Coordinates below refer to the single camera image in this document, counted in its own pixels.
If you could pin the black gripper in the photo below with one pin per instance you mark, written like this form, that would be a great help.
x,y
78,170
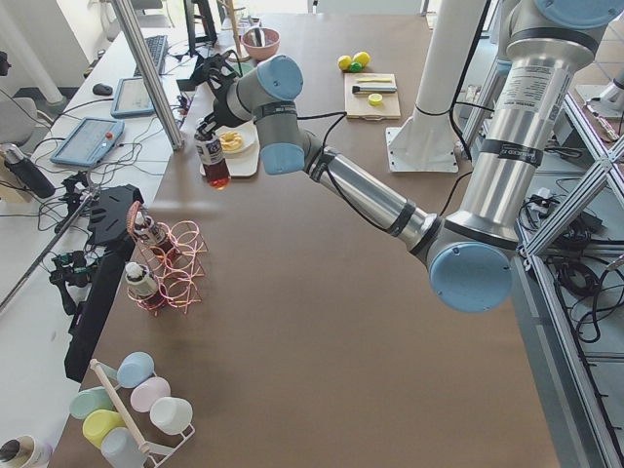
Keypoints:
x,y
222,111

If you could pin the tea bottle picked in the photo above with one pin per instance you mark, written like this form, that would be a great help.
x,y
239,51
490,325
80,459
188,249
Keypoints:
x,y
213,161

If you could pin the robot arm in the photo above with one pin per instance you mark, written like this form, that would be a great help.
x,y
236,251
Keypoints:
x,y
466,253

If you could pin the beige serving tray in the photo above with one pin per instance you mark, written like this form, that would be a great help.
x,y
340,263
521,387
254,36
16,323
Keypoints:
x,y
244,164

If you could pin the tea bottle rear left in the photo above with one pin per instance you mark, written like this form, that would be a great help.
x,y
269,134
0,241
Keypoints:
x,y
148,231

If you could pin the tea bottle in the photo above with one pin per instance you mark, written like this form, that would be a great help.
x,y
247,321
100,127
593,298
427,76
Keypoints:
x,y
142,285
148,231

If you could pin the tea bottle front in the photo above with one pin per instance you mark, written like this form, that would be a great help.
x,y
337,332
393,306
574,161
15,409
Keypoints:
x,y
142,285

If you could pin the braided donut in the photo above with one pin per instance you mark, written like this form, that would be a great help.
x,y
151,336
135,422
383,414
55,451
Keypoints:
x,y
231,141

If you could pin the white plate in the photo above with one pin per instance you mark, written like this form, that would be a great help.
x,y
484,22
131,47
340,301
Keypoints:
x,y
248,133

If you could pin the wooden mug tree stand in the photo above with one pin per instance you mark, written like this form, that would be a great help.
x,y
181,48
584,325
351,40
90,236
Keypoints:
x,y
228,5

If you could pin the teach pendant far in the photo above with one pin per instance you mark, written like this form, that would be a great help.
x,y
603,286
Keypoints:
x,y
131,99

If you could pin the teach pendant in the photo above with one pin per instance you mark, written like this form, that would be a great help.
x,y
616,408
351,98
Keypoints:
x,y
131,99
89,142

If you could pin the black keyboard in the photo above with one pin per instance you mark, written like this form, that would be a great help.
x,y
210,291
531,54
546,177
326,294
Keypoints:
x,y
157,47

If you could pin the pink bowl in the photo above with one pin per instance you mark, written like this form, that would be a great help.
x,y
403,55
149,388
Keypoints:
x,y
272,42

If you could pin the teach pendant near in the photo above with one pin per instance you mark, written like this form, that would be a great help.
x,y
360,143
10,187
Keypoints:
x,y
89,142

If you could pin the computer mouse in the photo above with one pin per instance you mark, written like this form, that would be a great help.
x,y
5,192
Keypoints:
x,y
100,89

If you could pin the yellow lemon lower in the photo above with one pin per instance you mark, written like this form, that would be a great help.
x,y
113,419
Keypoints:
x,y
344,62

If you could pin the yellow lemon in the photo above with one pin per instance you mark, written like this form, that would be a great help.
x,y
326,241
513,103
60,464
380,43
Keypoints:
x,y
363,58
344,62

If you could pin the steel muddler tool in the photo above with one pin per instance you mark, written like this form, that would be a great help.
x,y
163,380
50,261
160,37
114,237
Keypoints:
x,y
373,88

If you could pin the yellow plastic knife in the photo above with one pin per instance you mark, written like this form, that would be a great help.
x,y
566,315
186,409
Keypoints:
x,y
374,79

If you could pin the bamboo cutting board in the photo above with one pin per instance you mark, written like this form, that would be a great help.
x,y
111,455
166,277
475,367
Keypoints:
x,y
357,106

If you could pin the half lemon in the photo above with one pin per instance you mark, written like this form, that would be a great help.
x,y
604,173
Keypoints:
x,y
375,99

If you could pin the yellow lemon upper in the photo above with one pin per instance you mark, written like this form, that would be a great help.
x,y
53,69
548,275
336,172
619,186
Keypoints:
x,y
363,58

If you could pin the black water bottle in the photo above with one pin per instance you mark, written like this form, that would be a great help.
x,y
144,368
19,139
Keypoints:
x,y
25,170

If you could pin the pink cup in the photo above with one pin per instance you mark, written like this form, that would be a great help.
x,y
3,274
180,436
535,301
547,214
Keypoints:
x,y
145,395

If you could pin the white cup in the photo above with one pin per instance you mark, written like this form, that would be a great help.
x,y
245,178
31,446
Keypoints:
x,y
171,415

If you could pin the green cup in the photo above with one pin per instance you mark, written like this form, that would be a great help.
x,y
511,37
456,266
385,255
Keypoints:
x,y
89,400

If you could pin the yellow cup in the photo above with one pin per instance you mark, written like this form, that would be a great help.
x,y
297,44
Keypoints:
x,y
99,423

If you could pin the grey blue cup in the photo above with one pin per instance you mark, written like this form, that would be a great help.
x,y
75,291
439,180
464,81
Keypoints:
x,y
120,449

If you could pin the aluminium frame post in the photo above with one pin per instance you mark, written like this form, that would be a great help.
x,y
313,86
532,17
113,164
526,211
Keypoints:
x,y
127,18

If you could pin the copper wire bottle rack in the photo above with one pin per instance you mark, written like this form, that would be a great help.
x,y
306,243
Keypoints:
x,y
177,266

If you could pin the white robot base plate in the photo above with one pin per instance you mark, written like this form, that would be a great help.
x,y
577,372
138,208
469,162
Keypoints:
x,y
433,153

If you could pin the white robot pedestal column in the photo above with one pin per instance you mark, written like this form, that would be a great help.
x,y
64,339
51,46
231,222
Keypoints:
x,y
457,30

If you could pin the white wire cup rack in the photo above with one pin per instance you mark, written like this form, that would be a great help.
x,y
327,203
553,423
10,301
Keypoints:
x,y
162,450

